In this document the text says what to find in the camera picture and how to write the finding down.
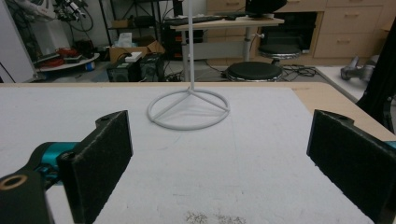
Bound black monitor base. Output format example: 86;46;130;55
244;0;289;19

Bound white panel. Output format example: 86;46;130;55
0;0;39;84

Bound black metal shelf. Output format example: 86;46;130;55
98;0;184;48

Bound wooden drawer cabinet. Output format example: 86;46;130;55
205;0;394;67

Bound black keyboard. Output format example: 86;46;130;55
163;14;229;26

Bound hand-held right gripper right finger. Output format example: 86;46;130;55
306;109;396;224

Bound brown cardboard box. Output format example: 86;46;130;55
108;39;166;63

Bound black stand frame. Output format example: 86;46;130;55
355;21;396;134

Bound round white low table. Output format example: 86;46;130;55
33;52;101;74

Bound black computer case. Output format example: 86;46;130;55
106;53;166;83

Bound white metal stand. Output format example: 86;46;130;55
147;0;232;132

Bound black floor cables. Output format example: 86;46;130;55
281;63;319;82

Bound light wooden desk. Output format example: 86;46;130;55
169;16;286;82

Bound white table mat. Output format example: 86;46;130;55
0;86;376;224

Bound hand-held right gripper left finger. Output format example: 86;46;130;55
56;109;134;224

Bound black round stool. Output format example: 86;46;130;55
224;61;284;83
258;44;303;61

